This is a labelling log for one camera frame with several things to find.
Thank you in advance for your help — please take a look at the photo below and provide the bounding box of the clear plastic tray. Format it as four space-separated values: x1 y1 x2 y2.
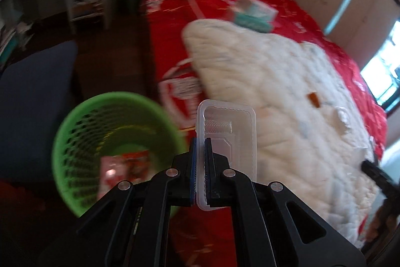
195 100 257 212

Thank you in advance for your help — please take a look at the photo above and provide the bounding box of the dark blue cushion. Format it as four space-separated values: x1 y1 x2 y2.
0 41 79 183

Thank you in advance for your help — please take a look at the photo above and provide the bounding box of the teal tissue pack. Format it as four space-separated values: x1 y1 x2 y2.
233 0 279 20
225 12 272 34

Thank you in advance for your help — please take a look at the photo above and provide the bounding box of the red printed blanket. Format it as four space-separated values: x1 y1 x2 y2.
139 0 388 267

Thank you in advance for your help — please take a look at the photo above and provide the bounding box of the green plastic wastebasket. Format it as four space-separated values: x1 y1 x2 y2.
51 92 188 219

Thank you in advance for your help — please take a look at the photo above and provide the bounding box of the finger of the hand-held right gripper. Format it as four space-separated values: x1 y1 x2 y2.
360 160 395 192

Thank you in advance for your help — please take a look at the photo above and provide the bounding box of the small orange wrapper piece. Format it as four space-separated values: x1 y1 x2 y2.
306 92 321 107

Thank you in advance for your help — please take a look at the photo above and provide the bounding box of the white quilted blanket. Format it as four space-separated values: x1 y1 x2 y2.
181 20 383 224

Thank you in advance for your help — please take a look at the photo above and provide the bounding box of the dark red cloth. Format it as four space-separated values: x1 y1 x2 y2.
0 179 47 224

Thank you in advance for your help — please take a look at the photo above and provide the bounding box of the window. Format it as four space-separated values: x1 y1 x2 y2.
361 20 400 111

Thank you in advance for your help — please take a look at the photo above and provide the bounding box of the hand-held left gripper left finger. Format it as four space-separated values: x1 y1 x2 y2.
40 137 198 267

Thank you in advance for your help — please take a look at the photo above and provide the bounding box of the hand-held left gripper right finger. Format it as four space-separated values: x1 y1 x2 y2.
204 137 366 267

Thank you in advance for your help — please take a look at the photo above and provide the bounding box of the pink snack wrapper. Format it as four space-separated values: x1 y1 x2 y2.
98 156 126 199

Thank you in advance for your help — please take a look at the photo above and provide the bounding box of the orange snack wrapper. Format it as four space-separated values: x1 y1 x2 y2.
122 151 150 181

